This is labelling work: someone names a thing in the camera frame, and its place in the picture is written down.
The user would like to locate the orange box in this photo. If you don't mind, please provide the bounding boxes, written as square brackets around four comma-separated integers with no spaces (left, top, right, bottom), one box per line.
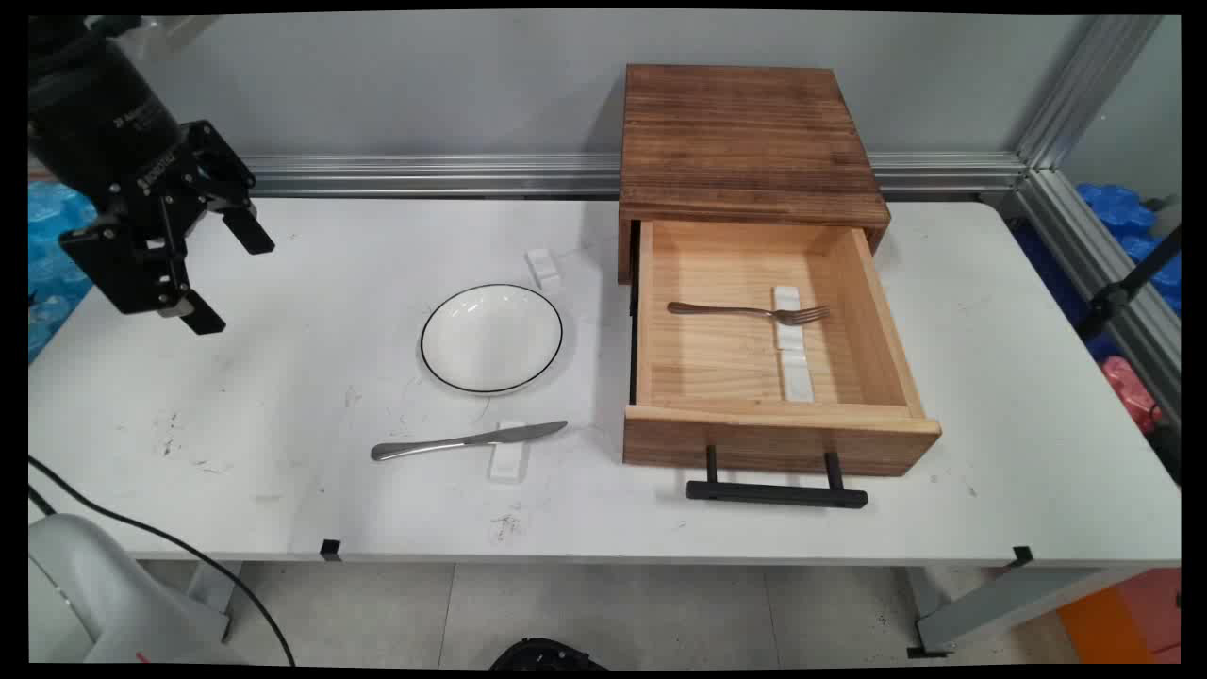
[1056,568,1182,666]

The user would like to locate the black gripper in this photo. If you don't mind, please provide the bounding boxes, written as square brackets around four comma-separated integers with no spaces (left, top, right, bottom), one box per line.
[28,19,276,337]

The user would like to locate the white cutlery rest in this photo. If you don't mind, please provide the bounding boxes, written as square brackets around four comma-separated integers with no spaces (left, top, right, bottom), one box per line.
[524,248,564,290]
[779,349,815,403]
[772,285,804,352]
[487,421,531,485]

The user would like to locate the silver table knife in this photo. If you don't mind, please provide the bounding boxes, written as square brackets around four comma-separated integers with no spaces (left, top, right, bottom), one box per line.
[370,421,570,463]

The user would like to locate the grey table leg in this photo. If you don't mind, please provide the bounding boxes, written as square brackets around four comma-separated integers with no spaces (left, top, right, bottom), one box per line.
[184,562,241,642]
[907,566,1147,659]

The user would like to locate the blue plastic bags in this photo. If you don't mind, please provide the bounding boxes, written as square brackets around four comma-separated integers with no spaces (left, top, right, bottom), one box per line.
[28,181,100,364]
[1075,182,1182,317]

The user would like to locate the black stand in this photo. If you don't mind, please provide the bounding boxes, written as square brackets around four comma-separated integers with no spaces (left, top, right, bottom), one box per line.
[1075,222,1182,342]

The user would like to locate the red plastic bag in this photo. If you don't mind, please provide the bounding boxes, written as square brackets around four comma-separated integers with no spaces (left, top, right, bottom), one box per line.
[1101,356,1166,435]

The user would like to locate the silver fork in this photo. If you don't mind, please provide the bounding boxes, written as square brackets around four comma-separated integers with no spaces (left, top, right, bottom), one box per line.
[667,301,832,327]

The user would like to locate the black object on floor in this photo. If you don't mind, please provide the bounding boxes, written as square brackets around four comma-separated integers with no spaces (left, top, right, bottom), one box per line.
[490,638,609,671]

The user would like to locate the white plate with black rim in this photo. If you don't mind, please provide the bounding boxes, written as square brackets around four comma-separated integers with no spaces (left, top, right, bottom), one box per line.
[420,283,565,395]

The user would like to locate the light wooden drawer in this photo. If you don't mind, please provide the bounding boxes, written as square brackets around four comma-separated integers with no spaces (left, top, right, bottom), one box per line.
[622,219,942,477]

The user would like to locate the upright aluminium frame post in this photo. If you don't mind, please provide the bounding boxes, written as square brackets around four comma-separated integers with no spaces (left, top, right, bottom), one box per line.
[1017,14,1167,171]

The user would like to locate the black drawer handle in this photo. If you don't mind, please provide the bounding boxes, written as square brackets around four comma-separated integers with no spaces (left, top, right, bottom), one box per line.
[686,445,869,510]

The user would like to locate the horizontal aluminium frame rail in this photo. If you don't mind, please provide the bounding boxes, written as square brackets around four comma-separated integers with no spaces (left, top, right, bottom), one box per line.
[236,153,1027,201]

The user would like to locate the dark wooden drawer cabinet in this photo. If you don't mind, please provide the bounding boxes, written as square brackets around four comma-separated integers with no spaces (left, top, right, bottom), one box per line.
[618,64,892,286]

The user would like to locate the side aluminium frame rail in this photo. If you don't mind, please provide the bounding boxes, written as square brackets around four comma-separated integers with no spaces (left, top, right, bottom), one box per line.
[981,168,1182,425]

